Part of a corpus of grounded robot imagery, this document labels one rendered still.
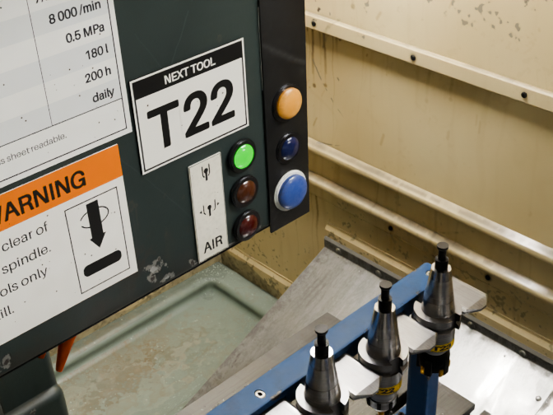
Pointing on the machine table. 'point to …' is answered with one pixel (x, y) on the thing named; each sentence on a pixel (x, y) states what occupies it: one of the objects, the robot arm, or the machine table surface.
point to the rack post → (420, 391)
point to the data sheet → (58, 82)
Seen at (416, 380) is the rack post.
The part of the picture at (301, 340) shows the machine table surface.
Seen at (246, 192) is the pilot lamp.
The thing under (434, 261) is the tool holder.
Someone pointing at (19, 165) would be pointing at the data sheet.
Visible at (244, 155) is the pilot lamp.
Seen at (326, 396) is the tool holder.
